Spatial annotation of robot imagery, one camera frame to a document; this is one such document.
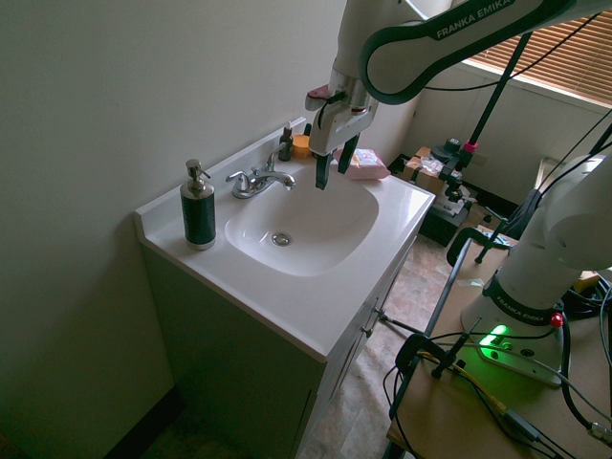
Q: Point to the chrome sink faucet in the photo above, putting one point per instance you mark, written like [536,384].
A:
[259,181]

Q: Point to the wrist camera with red mount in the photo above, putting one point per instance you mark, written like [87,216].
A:
[319,95]

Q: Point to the wooden window blinds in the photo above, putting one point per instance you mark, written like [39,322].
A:
[550,52]

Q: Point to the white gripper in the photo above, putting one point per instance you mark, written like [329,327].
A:
[334,126]

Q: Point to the black camera on stand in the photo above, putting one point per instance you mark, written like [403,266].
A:
[452,162]

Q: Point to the black C-clamp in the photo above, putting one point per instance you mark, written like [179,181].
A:
[432,356]
[471,246]

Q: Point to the orange round jar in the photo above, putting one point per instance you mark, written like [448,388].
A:
[301,146]

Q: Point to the black equipment case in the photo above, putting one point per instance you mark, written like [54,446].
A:
[444,220]

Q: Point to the chrome sink drain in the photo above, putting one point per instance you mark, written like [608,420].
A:
[281,238]

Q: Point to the black steel sanitizer pump bottle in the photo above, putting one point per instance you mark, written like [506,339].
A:
[197,209]

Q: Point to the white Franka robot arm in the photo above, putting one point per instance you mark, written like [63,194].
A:
[535,248]

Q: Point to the white vanity sink top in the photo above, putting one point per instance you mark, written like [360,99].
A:
[291,248]

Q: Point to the white vanity cabinet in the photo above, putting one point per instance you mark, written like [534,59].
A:
[287,363]

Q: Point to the pink wipes pack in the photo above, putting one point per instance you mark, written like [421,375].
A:
[364,165]

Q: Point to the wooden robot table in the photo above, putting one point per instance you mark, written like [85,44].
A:
[497,382]

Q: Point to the black camera stand pole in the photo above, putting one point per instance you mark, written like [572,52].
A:
[495,102]

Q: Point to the brown cardboard box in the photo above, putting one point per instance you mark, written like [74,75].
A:
[421,168]

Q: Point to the small dark dropper bottle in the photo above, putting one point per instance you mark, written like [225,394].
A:
[286,144]

